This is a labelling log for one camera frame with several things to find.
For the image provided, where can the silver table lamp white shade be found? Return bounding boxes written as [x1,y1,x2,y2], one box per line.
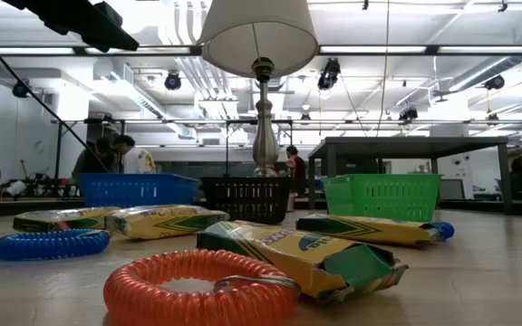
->
[196,0,320,178]

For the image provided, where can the yellow Crayola crayon box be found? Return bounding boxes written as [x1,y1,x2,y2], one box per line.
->
[13,206,121,234]
[104,204,231,241]
[295,213,446,248]
[196,219,410,304]

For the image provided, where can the blue spiral coil keychain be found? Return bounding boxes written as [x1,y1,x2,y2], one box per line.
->
[428,221,456,242]
[0,228,111,262]

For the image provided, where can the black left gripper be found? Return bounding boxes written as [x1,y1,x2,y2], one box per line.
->
[2,0,140,53]

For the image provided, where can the green plastic basket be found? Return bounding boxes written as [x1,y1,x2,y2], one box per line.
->
[323,173,443,224]

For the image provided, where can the black ceiling spotlight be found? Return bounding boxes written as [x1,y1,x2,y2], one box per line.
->
[482,74,507,91]
[316,57,343,91]
[11,79,31,100]
[399,106,421,123]
[163,70,183,91]

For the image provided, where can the black plastic basket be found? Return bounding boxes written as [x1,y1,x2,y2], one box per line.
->
[200,176,293,225]

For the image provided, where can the blue plastic basket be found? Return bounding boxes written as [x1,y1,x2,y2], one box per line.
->
[78,172,201,214]

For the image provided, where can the red-orange spiral coil keychain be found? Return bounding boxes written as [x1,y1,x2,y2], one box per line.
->
[102,248,302,326]

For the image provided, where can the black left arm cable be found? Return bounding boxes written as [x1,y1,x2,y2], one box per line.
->
[0,22,111,176]

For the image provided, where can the black background workstation frame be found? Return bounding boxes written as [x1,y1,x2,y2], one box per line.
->
[52,117,298,180]

